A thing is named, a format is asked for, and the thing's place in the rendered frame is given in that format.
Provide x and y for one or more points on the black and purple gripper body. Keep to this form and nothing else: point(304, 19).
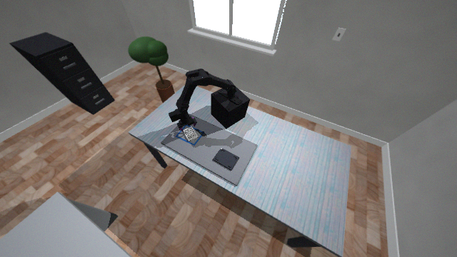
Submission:
point(188, 121)

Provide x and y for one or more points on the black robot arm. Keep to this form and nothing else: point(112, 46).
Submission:
point(200, 77)

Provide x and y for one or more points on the white well plate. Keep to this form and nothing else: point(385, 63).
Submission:
point(190, 134)

